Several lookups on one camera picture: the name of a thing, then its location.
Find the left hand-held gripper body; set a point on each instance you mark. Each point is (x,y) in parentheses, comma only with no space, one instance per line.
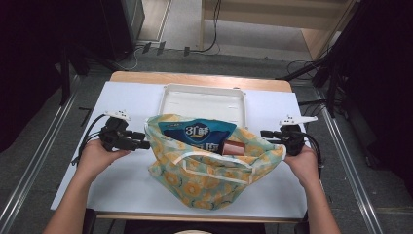
(113,135)

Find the wooden shelf unit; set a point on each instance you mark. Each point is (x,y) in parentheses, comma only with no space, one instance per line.
(311,35)

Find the white table mat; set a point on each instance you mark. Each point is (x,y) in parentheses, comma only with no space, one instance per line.
(130,191)

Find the person's right hand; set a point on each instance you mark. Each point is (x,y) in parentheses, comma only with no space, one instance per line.
(305,167)

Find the blue snack pouch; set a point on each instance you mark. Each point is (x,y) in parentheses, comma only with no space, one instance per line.
(198,133)

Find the dark power adapter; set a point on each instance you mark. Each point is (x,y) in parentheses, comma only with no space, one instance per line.
(161,47)
(146,47)

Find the yellow patterned cloth bag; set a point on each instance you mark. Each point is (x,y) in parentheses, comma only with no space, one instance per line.
(201,182)

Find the black cabinet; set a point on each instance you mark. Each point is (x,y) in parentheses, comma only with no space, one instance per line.
(117,26)

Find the white plastic tray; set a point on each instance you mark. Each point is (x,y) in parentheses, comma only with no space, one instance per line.
(201,104)

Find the black metal stand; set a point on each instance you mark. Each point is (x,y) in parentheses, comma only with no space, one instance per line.
(66,78)

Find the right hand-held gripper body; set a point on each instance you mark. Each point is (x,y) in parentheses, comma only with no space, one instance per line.
(293,139)

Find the person's dark clothing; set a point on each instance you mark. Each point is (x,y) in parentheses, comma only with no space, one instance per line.
(156,228)

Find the metal floor rail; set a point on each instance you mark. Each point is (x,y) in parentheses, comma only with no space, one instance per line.
(42,146)
(350,169)

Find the black plug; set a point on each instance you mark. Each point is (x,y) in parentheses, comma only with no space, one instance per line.
(186,51)

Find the brown box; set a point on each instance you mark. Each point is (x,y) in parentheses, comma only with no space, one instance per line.
(233,148)

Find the black tripod stand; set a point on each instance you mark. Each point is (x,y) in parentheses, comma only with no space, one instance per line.
(331,87)

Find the person's left hand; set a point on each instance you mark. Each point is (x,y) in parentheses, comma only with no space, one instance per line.
(92,161)

